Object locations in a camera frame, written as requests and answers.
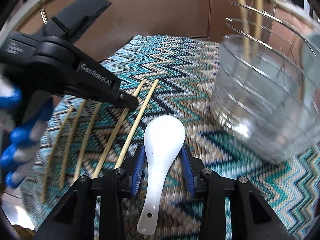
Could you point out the white ceramic spoon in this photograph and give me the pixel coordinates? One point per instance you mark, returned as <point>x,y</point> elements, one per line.
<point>163,139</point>

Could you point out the clear wire utensil holder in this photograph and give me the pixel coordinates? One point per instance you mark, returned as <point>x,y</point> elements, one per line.
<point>271,102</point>

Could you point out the zigzag patterned table mat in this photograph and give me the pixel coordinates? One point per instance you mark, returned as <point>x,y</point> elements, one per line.
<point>184,71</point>

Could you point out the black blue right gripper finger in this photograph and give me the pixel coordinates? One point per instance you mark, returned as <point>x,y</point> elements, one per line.
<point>251,215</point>

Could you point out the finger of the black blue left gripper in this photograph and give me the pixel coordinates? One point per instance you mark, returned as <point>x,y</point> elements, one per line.
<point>95,201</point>

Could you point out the blue white gloved hand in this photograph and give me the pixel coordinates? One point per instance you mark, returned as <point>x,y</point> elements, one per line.
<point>18,158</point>

